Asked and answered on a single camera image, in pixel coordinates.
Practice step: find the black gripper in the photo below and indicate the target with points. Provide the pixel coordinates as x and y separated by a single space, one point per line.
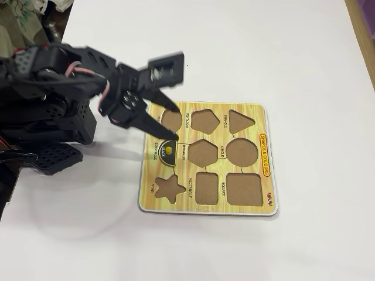
133 109

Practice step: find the black semicircle piece yellow pin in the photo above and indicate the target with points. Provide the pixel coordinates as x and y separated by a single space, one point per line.
170 159

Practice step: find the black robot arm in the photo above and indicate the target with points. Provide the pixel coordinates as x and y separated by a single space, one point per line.
35 111

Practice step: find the wooden shape puzzle board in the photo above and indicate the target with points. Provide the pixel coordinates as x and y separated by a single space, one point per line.
269 123

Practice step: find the grey metal bottle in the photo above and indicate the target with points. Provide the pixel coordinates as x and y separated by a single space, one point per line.
55 32

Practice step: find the white crumpled plastic bag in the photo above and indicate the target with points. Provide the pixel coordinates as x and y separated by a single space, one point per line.
63 4

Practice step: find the black table clamp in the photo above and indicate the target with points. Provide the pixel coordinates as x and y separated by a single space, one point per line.
14 157

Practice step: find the floral green cloth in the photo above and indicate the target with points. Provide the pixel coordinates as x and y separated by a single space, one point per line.
17 26

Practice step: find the purple plastic box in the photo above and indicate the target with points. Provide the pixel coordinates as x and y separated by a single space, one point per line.
367 17

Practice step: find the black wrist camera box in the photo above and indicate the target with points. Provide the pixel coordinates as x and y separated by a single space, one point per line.
173 70

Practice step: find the black grid base plate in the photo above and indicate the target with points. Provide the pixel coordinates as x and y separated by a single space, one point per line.
55 159

